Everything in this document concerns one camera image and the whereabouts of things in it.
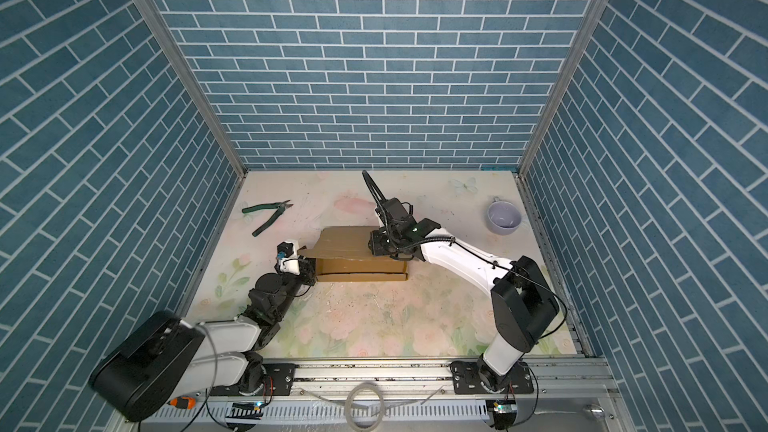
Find brown cardboard box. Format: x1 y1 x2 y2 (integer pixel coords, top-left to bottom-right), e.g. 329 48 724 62
299 226 408 282

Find green handled pliers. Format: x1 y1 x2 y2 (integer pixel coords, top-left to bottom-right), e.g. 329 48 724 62
241 199 295 238

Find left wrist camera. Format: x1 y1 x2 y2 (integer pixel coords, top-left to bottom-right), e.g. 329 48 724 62
275 241 300 276

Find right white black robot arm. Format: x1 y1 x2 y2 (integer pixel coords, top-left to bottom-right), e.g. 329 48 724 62
369 198 561 392

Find orange black screwdriver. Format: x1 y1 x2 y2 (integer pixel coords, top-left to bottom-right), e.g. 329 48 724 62
169 396 197 410

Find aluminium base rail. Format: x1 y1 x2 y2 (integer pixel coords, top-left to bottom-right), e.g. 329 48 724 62
108 356 634 431

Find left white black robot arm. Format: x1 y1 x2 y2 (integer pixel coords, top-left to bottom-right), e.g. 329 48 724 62
88 256 317 422

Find coiled grey cable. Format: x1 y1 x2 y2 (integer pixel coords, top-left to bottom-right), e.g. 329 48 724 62
299 382 445 432

